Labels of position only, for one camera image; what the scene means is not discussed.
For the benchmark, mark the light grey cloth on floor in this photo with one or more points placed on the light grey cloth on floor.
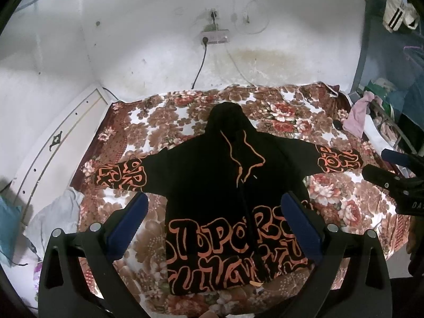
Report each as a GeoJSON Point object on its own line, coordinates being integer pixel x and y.
{"type": "Point", "coordinates": [62, 213]}

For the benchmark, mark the pink cloth on rack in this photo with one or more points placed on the pink cloth on rack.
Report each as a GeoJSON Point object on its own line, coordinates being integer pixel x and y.
{"type": "Point", "coordinates": [355, 121]}

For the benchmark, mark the black hoodie with orange lettering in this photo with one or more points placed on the black hoodie with orange lettering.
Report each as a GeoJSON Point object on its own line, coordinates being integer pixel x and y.
{"type": "Point", "coordinates": [224, 223]}

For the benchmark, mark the teal cloth at left edge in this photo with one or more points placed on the teal cloth at left edge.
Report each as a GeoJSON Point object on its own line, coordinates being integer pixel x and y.
{"type": "Point", "coordinates": [10, 226]}

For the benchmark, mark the white power strip on wall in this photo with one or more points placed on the white power strip on wall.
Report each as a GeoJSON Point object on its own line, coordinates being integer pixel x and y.
{"type": "Point", "coordinates": [215, 37]}

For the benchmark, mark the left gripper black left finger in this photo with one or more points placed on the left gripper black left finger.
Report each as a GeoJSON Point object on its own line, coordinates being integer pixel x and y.
{"type": "Point", "coordinates": [78, 278]}

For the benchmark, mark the white headboard panel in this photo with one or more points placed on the white headboard panel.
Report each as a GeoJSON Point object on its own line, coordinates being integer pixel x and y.
{"type": "Point", "coordinates": [49, 166]}

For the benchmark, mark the white black striped garment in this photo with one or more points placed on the white black striped garment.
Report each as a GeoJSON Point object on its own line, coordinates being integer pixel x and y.
{"type": "Point", "coordinates": [400, 13]}

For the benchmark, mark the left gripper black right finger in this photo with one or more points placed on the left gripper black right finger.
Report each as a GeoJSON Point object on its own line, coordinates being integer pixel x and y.
{"type": "Point", "coordinates": [350, 276]}

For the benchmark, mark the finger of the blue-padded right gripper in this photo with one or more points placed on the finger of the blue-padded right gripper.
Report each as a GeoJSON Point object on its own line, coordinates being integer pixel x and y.
{"type": "Point", "coordinates": [404, 160]}

